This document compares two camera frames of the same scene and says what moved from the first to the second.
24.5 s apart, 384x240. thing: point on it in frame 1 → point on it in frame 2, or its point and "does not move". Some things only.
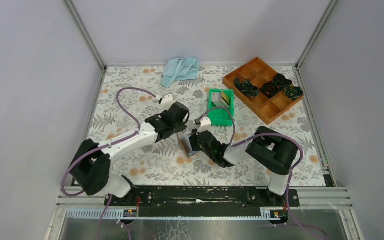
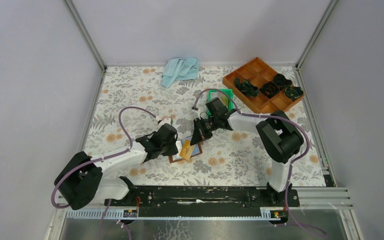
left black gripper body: (179, 127) → (169, 149)
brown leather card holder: (185, 142) → (197, 150)
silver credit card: (217, 100) does not move
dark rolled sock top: (280, 81) does not move
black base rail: (224, 198) does not move
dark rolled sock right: (292, 92) does not move
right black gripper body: (196, 147) → (206, 127)
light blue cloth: (176, 69) does not move
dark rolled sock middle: (269, 89) does not move
